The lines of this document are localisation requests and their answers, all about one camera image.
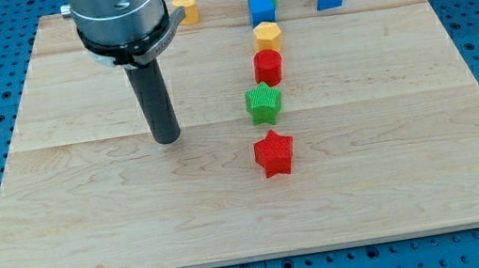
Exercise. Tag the yellow heart block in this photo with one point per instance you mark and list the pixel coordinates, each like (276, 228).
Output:
(191, 12)

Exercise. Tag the red star block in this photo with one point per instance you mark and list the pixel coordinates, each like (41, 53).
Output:
(274, 153)

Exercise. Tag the yellow hexagon block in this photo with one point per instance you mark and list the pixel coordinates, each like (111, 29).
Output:
(267, 36)

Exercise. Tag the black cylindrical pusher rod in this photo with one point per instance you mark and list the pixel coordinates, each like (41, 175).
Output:
(152, 95)

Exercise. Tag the red cylinder block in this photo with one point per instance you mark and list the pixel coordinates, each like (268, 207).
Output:
(268, 67)

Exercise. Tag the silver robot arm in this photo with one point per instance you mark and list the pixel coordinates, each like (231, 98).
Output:
(131, 33)

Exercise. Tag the green star block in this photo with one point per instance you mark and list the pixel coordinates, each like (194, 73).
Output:
(263, 103)

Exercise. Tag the blue cube block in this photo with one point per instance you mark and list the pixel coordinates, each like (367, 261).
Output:
(261, 11)

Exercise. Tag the wooden board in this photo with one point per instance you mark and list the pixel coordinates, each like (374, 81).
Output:
(381, 106)

